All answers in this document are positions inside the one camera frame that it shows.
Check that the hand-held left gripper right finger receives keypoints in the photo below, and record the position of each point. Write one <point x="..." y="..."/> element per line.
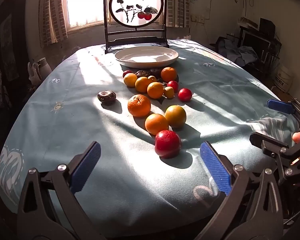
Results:
<point x="215" y="167"/>

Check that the light blue printed tablecloth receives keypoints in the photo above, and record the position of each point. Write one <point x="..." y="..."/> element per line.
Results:
<point x="90" y="120"/>

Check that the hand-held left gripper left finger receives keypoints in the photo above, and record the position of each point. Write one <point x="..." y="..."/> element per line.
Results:
<point x="86" y="166"/>

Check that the bright window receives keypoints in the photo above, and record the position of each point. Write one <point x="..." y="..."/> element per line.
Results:
<point x="85" y="2"/>

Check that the white bucket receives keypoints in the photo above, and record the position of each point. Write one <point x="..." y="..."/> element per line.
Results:
<point x="283" y="78"/>

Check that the white jug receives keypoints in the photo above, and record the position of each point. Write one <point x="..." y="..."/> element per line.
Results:
<point x="43" y="66"/>

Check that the dark wooden painted table screen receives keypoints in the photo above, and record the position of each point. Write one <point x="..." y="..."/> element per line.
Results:
<point x="136" y="3"/>

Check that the person's right hand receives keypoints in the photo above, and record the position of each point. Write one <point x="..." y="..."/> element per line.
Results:
<point x="298" y="137"/>

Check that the pile of clothes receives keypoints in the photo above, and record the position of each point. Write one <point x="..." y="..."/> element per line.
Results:
<point x="236" y="51"/>

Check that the black box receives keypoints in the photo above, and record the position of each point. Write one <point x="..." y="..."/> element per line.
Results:
<point x="267" y="26"/>

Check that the dark mangosteen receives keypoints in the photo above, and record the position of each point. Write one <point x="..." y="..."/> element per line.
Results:
<point x="156" y="71"/>
<point x="106" y="97"/>
<point x="142" y="73"/>

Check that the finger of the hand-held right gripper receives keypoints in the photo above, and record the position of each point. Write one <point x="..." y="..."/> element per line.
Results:
<point x="267" y="141"/>
<point x="280" y="106"/>

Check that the checkered curtain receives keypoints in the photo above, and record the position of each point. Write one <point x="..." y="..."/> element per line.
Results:
<point x="181" y="3"/>
<point x="53" y="12"/>

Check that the dark monitor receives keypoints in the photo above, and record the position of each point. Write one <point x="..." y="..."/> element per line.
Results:
<point x="255" y="42"/>

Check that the white oval plate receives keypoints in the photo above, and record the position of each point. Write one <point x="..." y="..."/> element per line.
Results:
<point x="146" y="57"/>

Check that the small yellow kumquat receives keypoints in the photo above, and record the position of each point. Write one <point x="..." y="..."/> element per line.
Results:
<point x="152" y="78"/>
<point x="169" y="92"/>

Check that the large red apple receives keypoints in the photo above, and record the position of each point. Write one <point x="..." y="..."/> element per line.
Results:
<point x="168" y="143"/>

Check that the yellow orange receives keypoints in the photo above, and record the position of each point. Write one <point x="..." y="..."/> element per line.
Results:
<point x="175" y="116"/>
<point x="130" y="80"/>

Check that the bumpy mandarin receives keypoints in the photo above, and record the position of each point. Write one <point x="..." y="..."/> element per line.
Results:
<point x="139" y="105"/>

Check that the small red tomato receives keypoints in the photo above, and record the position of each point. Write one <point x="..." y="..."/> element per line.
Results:
<point x="126" y="73"/>

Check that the round orange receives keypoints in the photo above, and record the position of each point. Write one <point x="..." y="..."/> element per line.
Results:
<point x="156" y="124"/>
<point x="142" y="84"/>
<point x="169" y="74"/>
<point x="155" y="90"/>

